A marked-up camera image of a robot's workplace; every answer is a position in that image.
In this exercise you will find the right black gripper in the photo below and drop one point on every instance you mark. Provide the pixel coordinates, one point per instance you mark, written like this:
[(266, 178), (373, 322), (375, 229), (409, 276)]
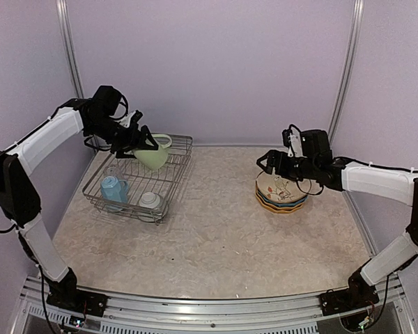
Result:
[(279, 168)]

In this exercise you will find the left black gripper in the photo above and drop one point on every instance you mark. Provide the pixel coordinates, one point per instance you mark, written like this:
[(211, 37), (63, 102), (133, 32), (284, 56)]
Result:
[(132, 142)]

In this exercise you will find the green ceramic mug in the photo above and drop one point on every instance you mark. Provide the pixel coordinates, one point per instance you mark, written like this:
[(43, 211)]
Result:
[(154, 160)]

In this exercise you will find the cream speckled plate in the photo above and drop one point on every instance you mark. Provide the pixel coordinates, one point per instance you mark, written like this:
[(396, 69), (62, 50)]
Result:
[(280, 189)]

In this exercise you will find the clear drinking glass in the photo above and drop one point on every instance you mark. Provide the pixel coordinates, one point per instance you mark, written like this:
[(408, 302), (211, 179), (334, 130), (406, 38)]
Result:
[(114, 171)]

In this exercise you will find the light blue mug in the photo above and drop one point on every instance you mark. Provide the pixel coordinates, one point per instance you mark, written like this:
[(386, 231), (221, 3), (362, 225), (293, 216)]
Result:
[(114, 191)]

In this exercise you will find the blue dotted plate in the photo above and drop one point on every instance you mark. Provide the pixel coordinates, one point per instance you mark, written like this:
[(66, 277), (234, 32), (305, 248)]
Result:
[(282, 202)]

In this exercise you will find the yellow dotted plate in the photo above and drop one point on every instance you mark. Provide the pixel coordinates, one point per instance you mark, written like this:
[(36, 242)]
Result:
[(283, 210), (280, 207)]

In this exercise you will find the white patterned bowl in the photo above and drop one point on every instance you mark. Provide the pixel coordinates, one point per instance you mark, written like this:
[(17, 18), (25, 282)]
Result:
[(150, 200)]

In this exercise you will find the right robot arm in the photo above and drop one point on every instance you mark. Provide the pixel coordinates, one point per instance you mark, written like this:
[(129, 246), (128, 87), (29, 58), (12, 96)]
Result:
[(386, 200)]

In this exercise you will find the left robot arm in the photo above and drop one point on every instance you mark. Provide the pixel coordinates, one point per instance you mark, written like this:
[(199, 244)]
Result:
[(20, 200)]

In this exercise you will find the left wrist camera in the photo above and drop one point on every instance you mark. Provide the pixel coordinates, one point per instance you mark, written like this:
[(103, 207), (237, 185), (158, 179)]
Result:
[(131, 117)]

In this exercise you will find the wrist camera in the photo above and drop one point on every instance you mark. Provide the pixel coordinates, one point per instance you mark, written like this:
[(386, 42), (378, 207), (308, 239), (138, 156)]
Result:
[(131, 117), (292, 141)]

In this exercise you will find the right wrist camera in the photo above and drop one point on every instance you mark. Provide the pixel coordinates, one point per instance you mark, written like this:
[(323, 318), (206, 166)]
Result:
[(292, 141)]

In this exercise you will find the metal wire dish rack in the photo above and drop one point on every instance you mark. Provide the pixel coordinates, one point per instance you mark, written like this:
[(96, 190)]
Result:
[(166, 181)]

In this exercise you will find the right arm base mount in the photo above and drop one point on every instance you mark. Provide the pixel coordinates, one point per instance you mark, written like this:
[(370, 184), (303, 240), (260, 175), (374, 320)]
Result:
[(335, 302)]

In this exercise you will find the left aluminium frame post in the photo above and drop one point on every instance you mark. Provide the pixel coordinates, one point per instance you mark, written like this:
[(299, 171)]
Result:
[(68, 44)]

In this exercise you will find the aluminium frame post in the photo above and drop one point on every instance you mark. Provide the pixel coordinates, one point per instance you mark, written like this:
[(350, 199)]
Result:
[(347, 71), (68, 44)]

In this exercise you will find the aluminium front rail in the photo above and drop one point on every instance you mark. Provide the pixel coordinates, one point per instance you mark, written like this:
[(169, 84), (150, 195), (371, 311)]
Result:
[(130, 313)]

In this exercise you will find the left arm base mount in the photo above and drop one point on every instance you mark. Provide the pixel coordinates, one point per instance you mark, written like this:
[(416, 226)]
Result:
[(90, 304)]

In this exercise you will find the right aluminium frame post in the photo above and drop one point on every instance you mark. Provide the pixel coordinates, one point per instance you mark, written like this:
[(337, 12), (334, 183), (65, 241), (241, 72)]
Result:
[(347, 71)]

